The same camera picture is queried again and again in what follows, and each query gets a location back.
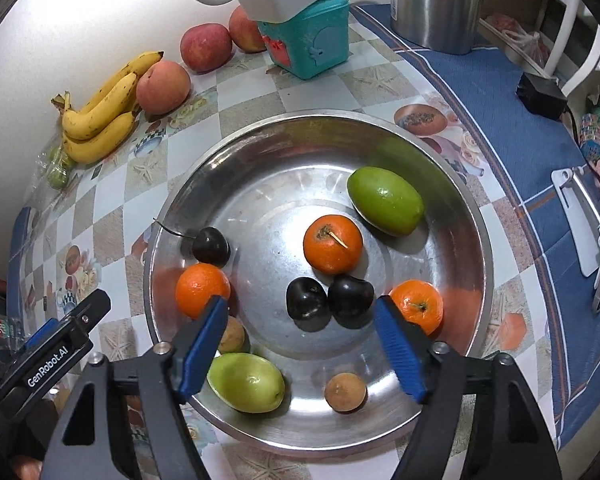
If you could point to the small brown longan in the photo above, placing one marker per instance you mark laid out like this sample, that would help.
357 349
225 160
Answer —
233 335
345 392

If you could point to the round green jujube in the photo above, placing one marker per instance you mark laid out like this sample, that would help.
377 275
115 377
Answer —
245 382

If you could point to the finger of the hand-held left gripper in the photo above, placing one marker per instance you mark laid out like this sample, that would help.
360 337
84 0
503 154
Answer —
87 310
40 335

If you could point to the white wooden rack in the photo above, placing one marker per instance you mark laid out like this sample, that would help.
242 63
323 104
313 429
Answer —
570 7

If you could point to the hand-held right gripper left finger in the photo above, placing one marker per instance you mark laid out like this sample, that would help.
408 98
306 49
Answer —
202 350

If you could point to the small orange tangerine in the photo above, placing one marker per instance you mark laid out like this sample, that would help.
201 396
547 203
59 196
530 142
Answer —
420 305
200 287
333 244

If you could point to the clear bag of green fruits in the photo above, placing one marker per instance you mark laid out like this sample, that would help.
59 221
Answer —
57 170

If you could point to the long green jujube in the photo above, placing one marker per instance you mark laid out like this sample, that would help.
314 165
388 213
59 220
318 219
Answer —
385 201

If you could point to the colourful floral packet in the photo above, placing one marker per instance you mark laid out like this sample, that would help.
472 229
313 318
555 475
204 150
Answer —
597 135

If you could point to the black power adapter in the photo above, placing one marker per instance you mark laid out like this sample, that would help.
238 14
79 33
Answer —
540 92

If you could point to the teal plastic box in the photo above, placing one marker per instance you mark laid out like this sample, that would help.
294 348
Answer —
312 42

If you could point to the round stainless steel plate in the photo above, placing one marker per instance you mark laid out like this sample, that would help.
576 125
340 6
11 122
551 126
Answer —
280 200

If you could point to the clear glass with round logo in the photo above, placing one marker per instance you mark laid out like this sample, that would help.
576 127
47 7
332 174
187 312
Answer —
2 330

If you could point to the dark cherry with stem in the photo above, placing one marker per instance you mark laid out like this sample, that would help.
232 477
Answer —
211 246

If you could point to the yellow banana bunch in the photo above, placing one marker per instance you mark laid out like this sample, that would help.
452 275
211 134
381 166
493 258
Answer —
100 115

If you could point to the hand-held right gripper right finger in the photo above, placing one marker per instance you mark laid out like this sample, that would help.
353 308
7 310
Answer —
397 350

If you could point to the pale red apple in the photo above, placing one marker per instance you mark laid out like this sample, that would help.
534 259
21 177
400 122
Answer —
162 87

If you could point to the white phone stand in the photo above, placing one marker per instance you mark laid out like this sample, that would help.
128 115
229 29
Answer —
580 215

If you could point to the stainless steel thermos jug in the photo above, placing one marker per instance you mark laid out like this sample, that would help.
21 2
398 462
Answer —
437 5

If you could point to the clear plastic bag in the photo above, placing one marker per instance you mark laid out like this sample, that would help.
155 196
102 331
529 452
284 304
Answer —
517 35

